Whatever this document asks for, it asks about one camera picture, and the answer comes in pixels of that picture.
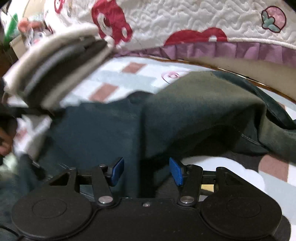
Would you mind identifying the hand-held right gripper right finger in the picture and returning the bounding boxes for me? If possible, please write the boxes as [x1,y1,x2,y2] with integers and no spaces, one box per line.
[169,158,245,206]

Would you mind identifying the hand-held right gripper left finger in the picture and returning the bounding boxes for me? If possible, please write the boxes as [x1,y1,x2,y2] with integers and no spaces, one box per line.
[50,157,125,207]

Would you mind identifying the dark blue jeans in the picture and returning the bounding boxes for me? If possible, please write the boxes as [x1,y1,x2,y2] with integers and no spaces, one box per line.
[0,71,296,234]

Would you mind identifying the person's left hand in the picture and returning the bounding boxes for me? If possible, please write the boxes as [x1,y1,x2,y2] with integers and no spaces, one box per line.
[0,128,14,156]

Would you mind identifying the checked printed bed sheet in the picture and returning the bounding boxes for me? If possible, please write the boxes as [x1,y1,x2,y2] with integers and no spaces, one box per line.
[5,57,296,209]

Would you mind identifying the cream folded garment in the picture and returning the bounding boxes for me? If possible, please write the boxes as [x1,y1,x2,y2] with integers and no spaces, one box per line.
[43,46,114,109]

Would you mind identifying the grey folded garment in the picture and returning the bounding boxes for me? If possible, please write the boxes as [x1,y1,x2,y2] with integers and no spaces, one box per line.
[24,45,88,98]

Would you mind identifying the dark folded garment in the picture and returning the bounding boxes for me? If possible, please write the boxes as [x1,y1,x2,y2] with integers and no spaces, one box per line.
[28,40,109,102]

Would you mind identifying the white folded garment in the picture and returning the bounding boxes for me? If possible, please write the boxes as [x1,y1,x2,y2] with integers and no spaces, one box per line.
[2,24,99,93]

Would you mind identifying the white quilt red bear print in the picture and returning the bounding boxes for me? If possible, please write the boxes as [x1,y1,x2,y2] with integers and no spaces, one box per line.
[44,0,296,70]

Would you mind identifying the white cabinet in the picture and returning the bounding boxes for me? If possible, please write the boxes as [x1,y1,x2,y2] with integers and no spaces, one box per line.
[9,35,30,61]

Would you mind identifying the grey bunny plush toy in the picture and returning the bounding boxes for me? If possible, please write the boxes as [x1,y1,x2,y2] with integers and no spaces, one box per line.
[18,14,55,47]

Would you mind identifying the green object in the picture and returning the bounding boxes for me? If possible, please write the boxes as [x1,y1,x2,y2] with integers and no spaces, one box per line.
[6,13,19,41]

